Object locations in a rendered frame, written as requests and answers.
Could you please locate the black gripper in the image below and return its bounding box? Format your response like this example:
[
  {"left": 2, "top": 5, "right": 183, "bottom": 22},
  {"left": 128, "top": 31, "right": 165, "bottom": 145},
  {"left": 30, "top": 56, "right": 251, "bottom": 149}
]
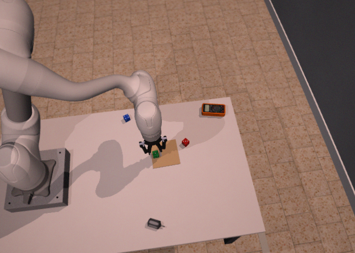
[{"left": 139, "top": 135, "right": 167, "bottom": 159}]

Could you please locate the tan flat mat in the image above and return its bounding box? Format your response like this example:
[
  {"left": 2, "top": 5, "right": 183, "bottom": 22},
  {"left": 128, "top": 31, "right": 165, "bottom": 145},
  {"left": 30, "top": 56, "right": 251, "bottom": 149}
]
[{"left": 151, "top": 139, "right": 180, "bottom": 168}]

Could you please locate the orange pocket multimeter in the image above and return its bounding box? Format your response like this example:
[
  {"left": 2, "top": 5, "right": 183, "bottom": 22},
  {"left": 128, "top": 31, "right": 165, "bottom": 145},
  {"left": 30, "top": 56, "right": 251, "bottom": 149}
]
[{"left": 202, "top": 103, "right": 226, "bottom": 116}]

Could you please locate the red die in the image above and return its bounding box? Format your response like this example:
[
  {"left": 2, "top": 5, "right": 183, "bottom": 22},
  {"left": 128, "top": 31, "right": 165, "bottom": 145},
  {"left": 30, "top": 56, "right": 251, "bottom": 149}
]
[{"left": 182, "top": 138, "right": 189, "bottom": 147}]

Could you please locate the green die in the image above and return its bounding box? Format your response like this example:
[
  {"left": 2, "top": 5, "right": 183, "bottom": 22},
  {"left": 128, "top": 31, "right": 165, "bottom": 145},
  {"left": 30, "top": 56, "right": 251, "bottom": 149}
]
[{"left": 152, "top": 150, "right": 159, "bottom": 158}]

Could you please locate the blue die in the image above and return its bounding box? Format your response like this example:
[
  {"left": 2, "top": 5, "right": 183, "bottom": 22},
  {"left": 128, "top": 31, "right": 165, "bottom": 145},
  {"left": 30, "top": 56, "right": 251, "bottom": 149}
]
[{"left": 123, "top": 114, "right": 130, "bottom": 122}]

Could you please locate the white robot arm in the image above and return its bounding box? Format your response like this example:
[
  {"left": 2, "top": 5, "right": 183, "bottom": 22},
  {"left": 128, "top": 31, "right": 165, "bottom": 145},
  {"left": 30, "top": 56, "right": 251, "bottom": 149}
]
[{"left": 0, "top": 0, "right": 162, "bottom": 205}]

